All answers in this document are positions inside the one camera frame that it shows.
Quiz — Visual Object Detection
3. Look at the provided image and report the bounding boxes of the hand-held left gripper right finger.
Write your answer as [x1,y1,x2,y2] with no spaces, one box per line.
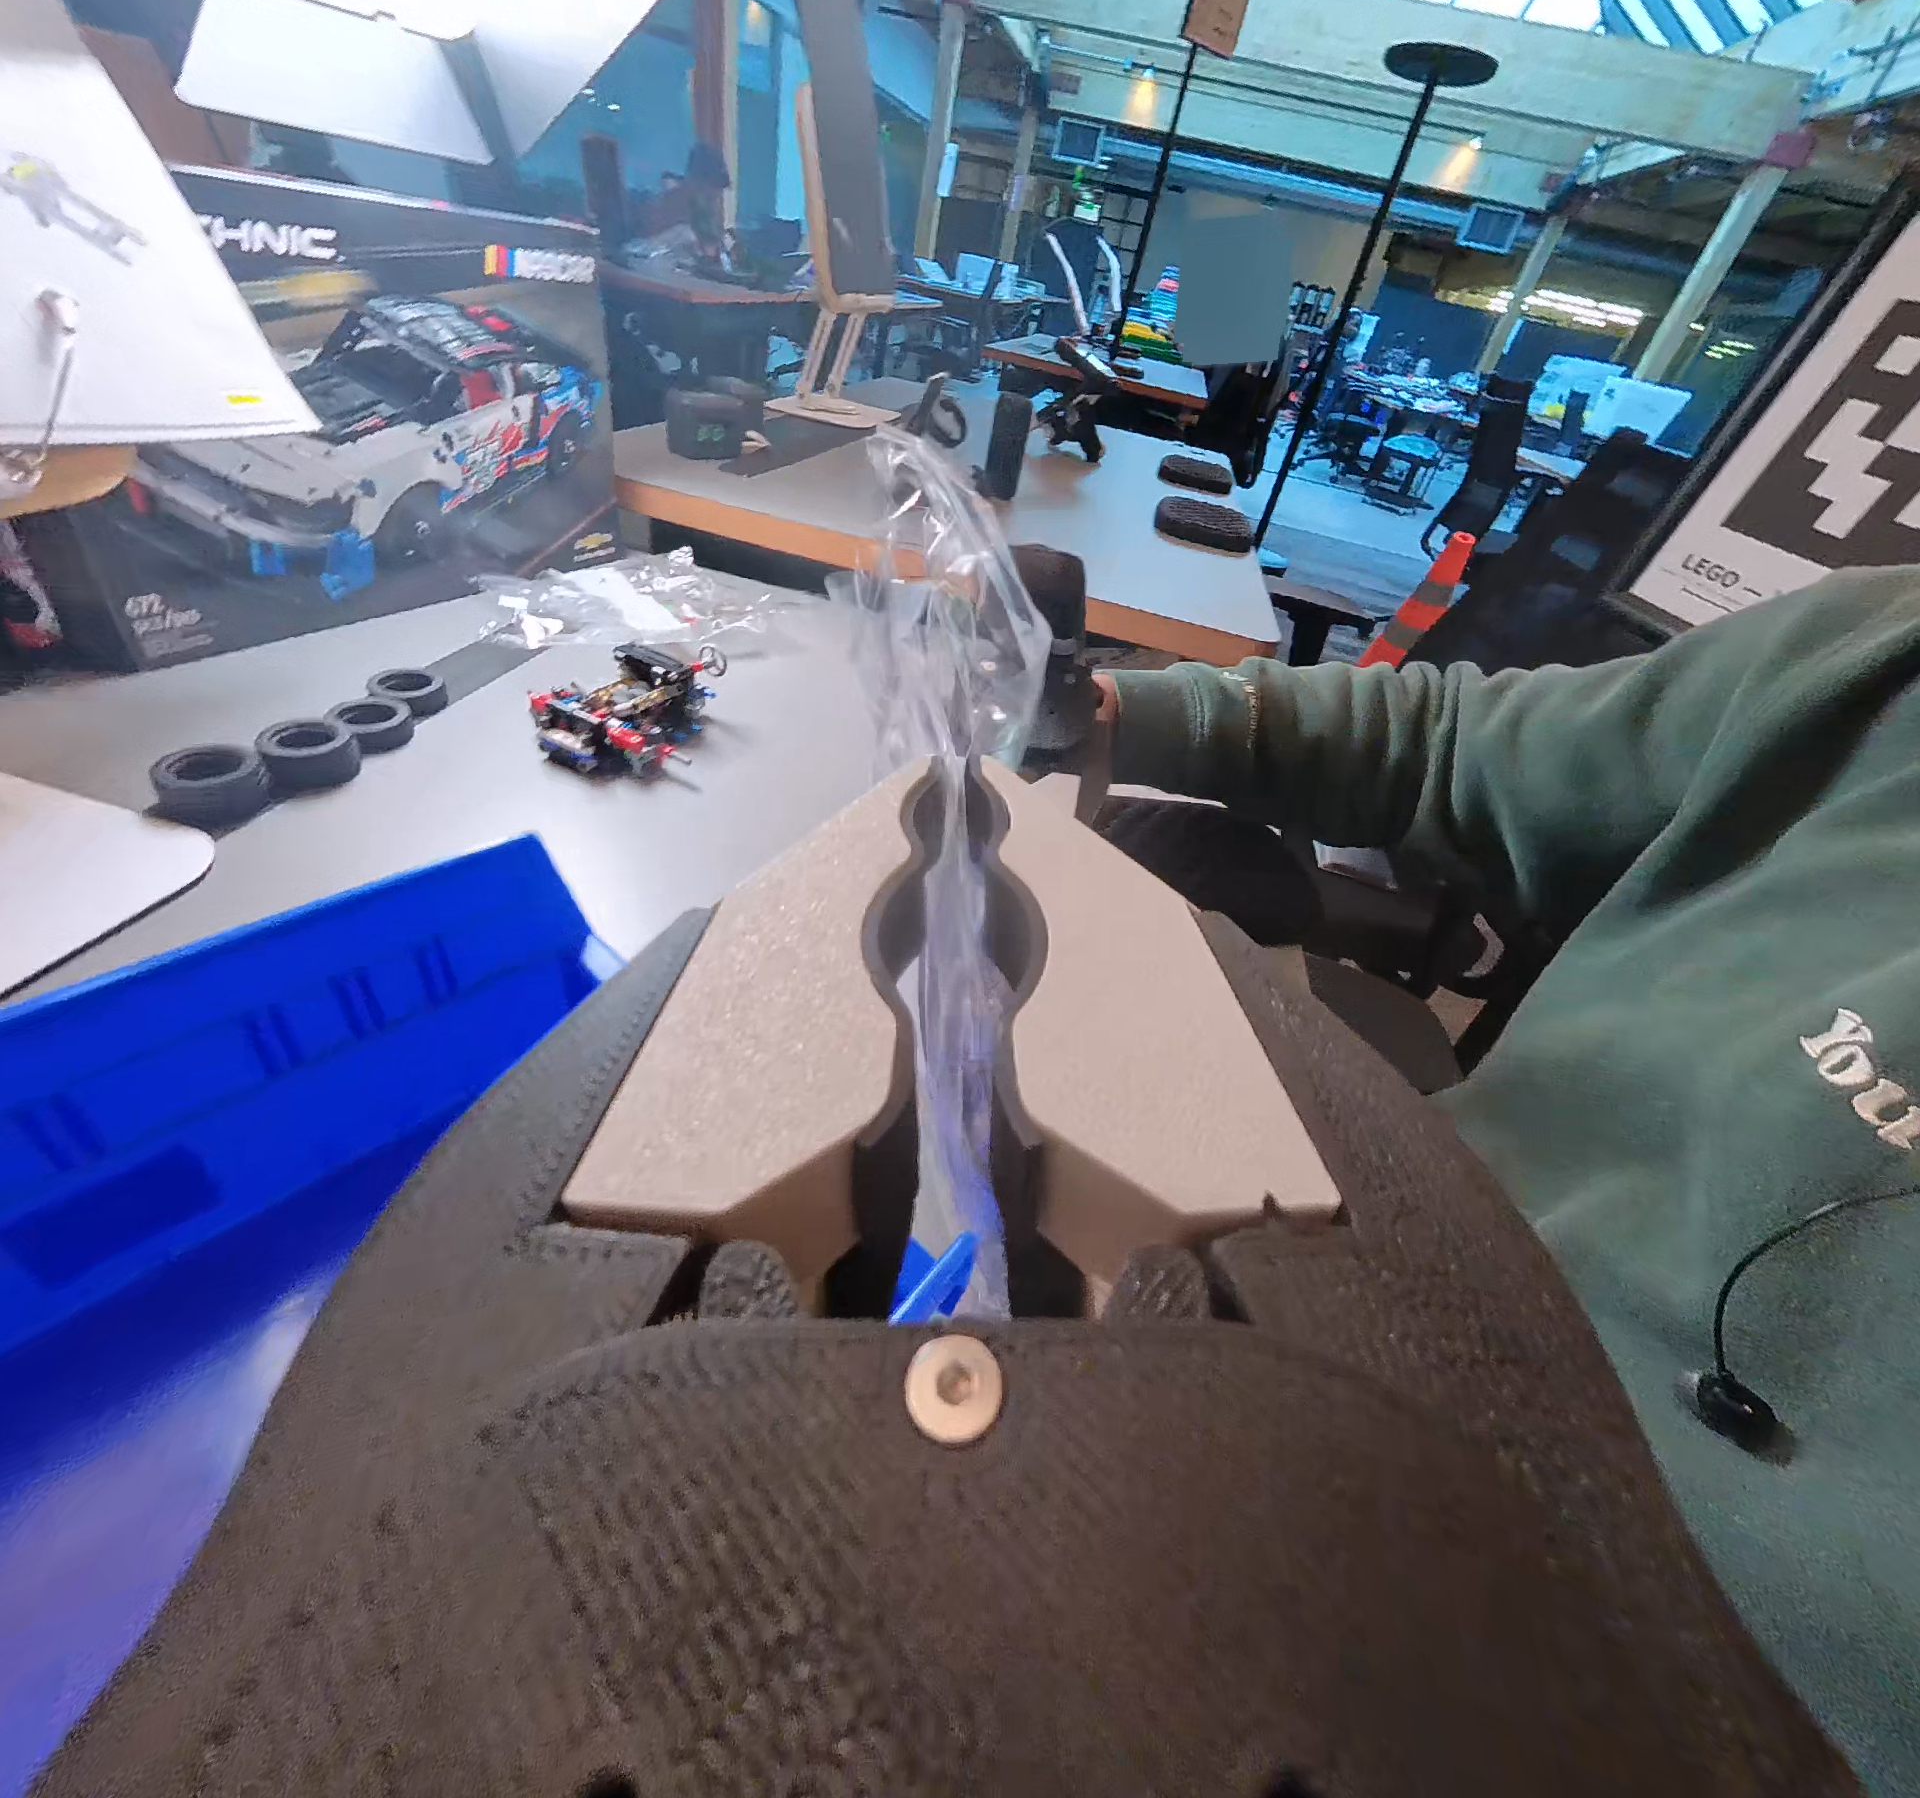
[966,758,1344,1322]

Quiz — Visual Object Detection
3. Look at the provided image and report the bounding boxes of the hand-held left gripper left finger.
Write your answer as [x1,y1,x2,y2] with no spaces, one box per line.
[561,762,949,1327]

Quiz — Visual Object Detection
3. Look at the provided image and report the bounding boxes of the clear plastic bag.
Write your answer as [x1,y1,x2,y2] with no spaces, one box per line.
[826,424,1060,1321]

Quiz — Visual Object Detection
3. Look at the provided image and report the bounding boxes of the blue plastic bin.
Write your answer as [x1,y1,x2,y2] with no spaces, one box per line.
[0,834,623,1798]

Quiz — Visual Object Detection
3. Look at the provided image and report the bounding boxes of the person's right forearm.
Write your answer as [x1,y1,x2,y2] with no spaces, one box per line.
[1109,559,1920,914]

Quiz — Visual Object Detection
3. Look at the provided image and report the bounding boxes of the lego car chassis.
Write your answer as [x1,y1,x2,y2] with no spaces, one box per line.
[528,641,731,779]

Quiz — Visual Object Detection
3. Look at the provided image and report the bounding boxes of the lego set box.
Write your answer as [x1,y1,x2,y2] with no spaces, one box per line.
[30,0,711,676]

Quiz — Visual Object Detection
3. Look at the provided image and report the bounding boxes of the lego instruction booklet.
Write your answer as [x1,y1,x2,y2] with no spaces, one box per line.
[0,0,325,450]

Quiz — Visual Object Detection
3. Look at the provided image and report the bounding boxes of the neighbouring wooden-edged desk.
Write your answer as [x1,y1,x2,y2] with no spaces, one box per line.
[616,380,1285,661]

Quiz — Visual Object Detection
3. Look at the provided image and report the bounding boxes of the orange traffic cone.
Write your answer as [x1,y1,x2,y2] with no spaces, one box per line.
[1357,530,1476,670]

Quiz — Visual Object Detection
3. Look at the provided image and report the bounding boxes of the empty crumpled plastic bag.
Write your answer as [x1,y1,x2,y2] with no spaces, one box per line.
[479,549,812,653]

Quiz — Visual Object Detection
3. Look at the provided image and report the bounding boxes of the wooden stand with grey panel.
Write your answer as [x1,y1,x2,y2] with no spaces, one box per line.
[762,0,940,432]

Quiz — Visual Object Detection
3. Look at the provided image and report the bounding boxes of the person's green sweatshirt torso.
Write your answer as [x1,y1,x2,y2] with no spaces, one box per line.
[1433,689,1920,1798]

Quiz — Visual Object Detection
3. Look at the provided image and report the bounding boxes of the black floor lamp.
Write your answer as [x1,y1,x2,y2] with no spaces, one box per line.
[1254,40,1502,556]

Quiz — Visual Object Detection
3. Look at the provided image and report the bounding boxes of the clear booklet stand white base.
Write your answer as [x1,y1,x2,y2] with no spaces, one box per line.
[0,773,217,998]

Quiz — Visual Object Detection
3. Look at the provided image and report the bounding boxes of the large printed marker sign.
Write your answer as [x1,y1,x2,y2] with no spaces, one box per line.
[1628,171,1920,630]

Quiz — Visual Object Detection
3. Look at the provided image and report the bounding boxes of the thin black cable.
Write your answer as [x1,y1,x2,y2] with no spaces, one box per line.
[1692,1187,1920,1456]

